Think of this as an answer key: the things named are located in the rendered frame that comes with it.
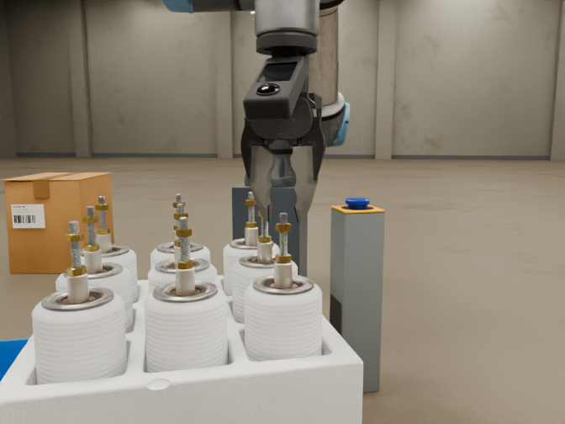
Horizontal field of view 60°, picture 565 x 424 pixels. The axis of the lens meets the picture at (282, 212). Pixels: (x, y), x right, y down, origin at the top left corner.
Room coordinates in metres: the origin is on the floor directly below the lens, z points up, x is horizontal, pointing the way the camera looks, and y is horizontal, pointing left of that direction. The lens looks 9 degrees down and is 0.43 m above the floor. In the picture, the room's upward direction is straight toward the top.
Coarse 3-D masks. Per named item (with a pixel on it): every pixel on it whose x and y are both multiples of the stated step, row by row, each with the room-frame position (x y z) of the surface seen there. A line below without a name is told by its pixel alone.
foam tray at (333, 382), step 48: (144, 288) 0.80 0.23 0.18; (144, 336) 0.60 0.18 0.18; (240, 336) 0.62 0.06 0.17; (336, 336) 0.60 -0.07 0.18; (0, 384) 0.48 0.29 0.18; (48, 384) 0.47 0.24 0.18; (96, 384) 0.47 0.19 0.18; (144, 384) 0.47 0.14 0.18; (192, 384) 0.48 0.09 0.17; (240, 384) 0.49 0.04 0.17; (288, 384) 0.51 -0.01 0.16; (336, 384) 0.52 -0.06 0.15
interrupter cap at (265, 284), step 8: (256, 280) 0.59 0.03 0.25; (264, 280) 0.59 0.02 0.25; (272, 280) 0.60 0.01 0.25; (296, 280) 0.60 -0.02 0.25; (304, 280) 0.60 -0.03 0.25; (256, 288) 0.56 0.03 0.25; (264, 288) 0.57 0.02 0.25; (272, 288) 0.57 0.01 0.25; (288, 288) 0.57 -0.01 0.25; (296, 288) 0.56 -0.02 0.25; (304, 288) 0.57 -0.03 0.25; (312, 288) 0.57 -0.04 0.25
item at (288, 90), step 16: (272, 64) 0.56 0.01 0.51; (288, 64) 0.55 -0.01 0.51; (304, 64) 0.57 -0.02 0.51; (256, 80) 0.53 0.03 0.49; (272, 80) 0.52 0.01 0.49; (288, 80) 0.51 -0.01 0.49; (304, 80) 0.57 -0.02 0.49; (256, 96) 0.49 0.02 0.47; (272, 96) 0.48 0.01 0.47; (288, 96) 0.48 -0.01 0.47; (256, 112) 0.49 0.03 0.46; (272, 112) 0.48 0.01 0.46; (288, 112) 0.48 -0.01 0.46
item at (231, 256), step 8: (224, 248) 0.80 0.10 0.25; (232, 248) 0.79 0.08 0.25; (272, 248) 0.79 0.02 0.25; (224, 256) 0.79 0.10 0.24; (232, 256) 0.78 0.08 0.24; (240, 256) 0.77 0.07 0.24; (224, 264) 0.80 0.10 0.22; (232, 264) 0.78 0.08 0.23; (224, 272) 0.79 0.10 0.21; (224, 280) 0.80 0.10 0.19; (224, 288) 0.80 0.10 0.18
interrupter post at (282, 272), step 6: (276, 264) 0.58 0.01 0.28; (282, 264) 0.57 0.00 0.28; (288, 264) 0.57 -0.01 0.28; (276, 270) 0.58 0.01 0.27; (282, 270) 0.57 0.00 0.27; (288, 270) 0.57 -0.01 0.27; (276, 276) 0.58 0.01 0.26; (282, 276) 0.57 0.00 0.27; (288, 276) 0.57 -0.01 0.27; (276, 282) 0.58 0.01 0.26; (282, 282) 0.57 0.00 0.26; (288, 282) 0.57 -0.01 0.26; (282, 288) 0.57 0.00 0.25
